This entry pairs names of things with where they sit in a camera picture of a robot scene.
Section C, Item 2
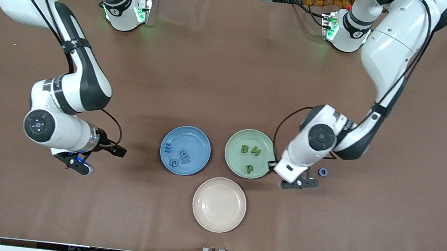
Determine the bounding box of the green plate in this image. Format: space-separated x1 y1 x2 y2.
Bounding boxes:
222 126 279 182

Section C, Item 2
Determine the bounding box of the beige plate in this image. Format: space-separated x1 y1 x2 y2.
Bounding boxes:
189 175 250 236

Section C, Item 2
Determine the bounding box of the blue plate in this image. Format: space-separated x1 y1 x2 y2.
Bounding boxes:
157 123 214 178

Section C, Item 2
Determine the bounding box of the brown table cover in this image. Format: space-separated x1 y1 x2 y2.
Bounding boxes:
0 0 447 251

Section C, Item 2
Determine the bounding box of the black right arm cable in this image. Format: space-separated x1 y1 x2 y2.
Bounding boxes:
0 0 137 148

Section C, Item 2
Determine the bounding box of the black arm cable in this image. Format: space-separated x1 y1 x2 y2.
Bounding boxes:
0 0 137 148
271 0 434 177

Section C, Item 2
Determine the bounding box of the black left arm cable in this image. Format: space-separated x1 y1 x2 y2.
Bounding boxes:
271 0 434 177

